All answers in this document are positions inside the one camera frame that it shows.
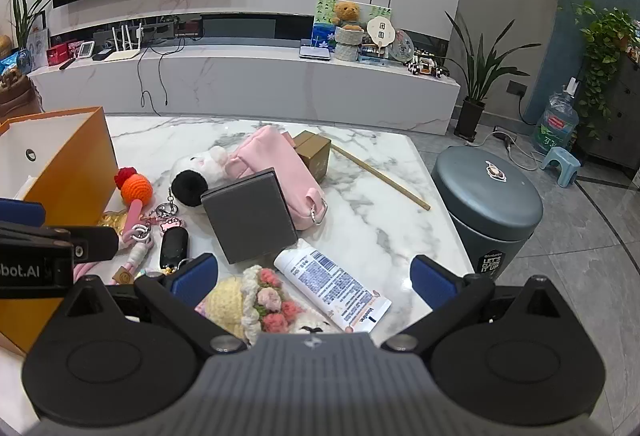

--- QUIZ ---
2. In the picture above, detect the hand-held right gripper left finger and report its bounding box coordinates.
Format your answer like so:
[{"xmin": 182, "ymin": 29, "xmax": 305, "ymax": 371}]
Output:
[{"xmin": 50, "ymin": 253, "xmax": 248, "ymax": 353}]

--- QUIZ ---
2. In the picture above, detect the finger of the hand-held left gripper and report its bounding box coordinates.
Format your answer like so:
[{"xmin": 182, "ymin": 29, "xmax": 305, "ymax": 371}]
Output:
[
  {"xmin": 0, "ymin": 198, "xmax": 47, "ymax": 227},
  {"xmin": 0, "ymin": 225, "xmax": 121, "ymax": 263}
]

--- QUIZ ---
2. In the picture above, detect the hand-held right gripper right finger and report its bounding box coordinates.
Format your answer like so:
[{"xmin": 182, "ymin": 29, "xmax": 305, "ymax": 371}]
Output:
[{"xmin": 381, "ymin": 255, "xmax": 587, "ymax": 353}]

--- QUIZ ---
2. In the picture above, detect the pink lanyard with smiley tag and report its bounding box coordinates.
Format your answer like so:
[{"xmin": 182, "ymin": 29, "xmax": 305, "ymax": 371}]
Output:
[{"xmin": 72, "ymin": 223, "xmax": 153, "ymax": 287}]

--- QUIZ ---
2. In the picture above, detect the white panda plush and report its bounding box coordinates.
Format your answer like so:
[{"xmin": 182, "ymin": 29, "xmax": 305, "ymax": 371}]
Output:
[{"xmin": 170, "ymin": 146, "xmax": 231, "ymax": 209}]

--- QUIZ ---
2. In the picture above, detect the pink white plush toy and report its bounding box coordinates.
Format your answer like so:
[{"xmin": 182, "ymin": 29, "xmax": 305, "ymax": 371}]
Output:
[{"xmin": 225, "ymin": 125, "xmax": 328, "ymax": 231}]

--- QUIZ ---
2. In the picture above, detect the brown square box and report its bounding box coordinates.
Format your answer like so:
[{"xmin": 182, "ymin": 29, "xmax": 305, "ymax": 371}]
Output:
[{"xmin": 291, "ymin": 131, "xmax": 332, "ymax": 181}]

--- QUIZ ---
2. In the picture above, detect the white marble desktop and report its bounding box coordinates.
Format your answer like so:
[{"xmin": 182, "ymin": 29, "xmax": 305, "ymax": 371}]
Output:
[{"xmin": 0, "ymin": 115, "xmax": 476, "ymax": 434}]

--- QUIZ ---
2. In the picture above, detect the yellow charm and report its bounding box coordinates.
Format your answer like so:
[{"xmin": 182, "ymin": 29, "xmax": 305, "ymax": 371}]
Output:
[{"xmin": 97, "ymin": 211, "xmax": 126, "ymax": 237}]

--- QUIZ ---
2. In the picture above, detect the black key fob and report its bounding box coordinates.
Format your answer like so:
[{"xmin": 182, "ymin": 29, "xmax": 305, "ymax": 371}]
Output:
[{"xmin": 159, "ymin": 230, "xmax": 191, "ymax": 271}]

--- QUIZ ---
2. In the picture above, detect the pink cat charm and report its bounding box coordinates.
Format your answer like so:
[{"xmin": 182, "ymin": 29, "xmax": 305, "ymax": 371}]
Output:
[{"xmin": 150, "ymin": 201, "xmax": 188, "ymax": 237}]

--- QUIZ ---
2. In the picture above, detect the orange crochet flower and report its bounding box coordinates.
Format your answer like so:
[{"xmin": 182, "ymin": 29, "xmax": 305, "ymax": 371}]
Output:
[{"xmin": 114, "ymin": 167, "xmax": 155, "ymax": 239}]

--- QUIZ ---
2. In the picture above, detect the crochet doll with pink flowers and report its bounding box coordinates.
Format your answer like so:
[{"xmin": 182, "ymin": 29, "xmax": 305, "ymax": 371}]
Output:
[{"xmin": 195, "ymin": 264, "xmax": 346, "ymax": 347}]

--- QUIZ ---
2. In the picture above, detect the dark grey square box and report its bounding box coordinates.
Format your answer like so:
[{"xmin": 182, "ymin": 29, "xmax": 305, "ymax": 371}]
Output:
[{"xmin": 201, "ymin": 167, "xmax": 299, "ymax": 265}]

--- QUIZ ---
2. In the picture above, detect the grey trash can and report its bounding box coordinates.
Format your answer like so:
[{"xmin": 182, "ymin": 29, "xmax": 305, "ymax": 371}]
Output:
[{"xmin": 431, "ymin": 146, "xmax": 544, "ymax": 277}]

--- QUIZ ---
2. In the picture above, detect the white cream tube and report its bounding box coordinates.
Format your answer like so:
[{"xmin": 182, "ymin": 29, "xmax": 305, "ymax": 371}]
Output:
[{"xmin": 273, "ymin": 238, "xmax": 392, "ymax": 334}]

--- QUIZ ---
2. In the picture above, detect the gold vase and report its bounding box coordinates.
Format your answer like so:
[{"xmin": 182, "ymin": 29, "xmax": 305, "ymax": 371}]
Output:
[{"xmin": 0, "ymin": 66, "xmax": 43, "ymax": 119}]

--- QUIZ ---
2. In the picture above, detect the wooden stick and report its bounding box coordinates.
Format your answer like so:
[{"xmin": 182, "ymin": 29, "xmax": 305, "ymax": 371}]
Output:
[{"xmin": 330, "ymin": 145, "xmax": 432, "ymax": 211}]

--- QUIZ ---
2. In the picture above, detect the blue snack bag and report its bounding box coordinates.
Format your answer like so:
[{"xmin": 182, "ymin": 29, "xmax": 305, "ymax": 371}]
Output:
[{"xmin": 0, "ymin": 50, "xmax": 23, "ymax": 76}]

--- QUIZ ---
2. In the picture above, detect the red box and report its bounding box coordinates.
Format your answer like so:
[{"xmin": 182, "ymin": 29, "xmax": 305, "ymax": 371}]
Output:
[{"xmin": 46, "ymin": 42, "xmax": 71, "ymax": 65}]

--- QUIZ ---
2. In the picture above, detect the potted plant in black pot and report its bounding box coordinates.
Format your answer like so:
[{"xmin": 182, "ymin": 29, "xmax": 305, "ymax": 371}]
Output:
[{"xmin": 442, "ymin": 10, "xmax": 531, "ymax": 141}]

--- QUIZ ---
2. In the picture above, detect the blue plastic stool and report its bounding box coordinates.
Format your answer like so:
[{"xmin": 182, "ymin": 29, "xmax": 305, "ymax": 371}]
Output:
[{"xmin": 539, "ymin": 147, "xmax": 581, "ymax": 189}]

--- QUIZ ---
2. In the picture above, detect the green plant in blue vase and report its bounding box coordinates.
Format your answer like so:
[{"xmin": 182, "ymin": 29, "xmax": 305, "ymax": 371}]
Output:
[{"xmin": 11, "ymin": 0, "xmax": 53, "ymax": 71}]

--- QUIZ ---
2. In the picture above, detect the white router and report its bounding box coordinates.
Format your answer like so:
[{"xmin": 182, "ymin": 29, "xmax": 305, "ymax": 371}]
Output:
[{"xmin": 107, "ymin": 23, "xmax": 146, "ymax": 61}]

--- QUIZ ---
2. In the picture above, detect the large water jug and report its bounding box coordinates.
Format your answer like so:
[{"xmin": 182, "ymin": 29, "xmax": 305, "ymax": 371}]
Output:
[{"xmin": 531, "ymin": 78, "xmax": 581, "ymax": 154}]

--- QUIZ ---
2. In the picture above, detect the white marble television console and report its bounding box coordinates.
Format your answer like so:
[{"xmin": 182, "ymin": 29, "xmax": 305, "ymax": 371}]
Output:
[{"xmin": 27, "ymin": 10, "xmax": 461, "ymax": 137}]

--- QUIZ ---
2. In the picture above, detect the black and white toy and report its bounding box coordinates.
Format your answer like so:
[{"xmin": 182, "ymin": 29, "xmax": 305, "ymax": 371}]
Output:
[{"xmin": 407, "ymin": 50, "xmax": 451, "ymax": 79}]

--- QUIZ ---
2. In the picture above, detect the round patterned fan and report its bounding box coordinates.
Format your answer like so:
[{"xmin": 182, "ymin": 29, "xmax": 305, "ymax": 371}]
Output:
[{"xmin": 389, "ymin": 30, "xmax": 416, "ymax": 64}]

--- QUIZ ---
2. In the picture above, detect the dark grey cabinet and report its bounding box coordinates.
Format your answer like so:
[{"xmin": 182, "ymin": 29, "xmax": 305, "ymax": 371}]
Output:
[{"xmin": 580, "ymin": 56, "xmax": 640, "ymax": 189}]

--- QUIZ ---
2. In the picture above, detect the white flat box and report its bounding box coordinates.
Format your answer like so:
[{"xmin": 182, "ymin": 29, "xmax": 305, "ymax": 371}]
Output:
[{"xmin": 299, "ymin": 43, "xmax": 333, "ymax": 61}]

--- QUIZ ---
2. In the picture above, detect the round white hand fan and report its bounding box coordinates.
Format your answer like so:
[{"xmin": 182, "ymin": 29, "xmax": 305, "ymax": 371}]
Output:
[{"xmin": 366, "ymin": 17, "xmax": 397, "ymax": 54}]

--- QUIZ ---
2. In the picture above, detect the green painting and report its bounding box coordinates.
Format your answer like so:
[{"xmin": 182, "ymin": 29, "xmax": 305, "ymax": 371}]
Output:
[{"xmin": 312, "ymin": 0, "xmax": 393, "ymax": 51}]

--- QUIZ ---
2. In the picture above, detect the brown teddy bear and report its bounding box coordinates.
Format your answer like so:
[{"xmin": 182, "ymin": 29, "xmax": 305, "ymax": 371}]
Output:
[{"xmin": 330, "ymin": 2, "xmax": 362, "ymax": 27}]

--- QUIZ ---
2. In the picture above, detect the green leafy plant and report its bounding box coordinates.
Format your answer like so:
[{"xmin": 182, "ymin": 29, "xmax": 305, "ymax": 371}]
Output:
[{"xmin": 572, "ymin": 0, "xmax": 640, "ymax": 137}]

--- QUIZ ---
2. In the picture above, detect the picture frame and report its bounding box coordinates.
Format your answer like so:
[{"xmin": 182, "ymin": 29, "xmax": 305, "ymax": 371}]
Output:
[{"xmin": 27, "ymin": 10, "xmax": 51, "ymax": 66}]

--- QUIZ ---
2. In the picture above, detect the black cable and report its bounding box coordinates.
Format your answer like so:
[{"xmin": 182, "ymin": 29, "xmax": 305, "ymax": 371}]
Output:
[{"xmin": 139, "ymin": 36, "xmax": 173, "ymax": 109}]

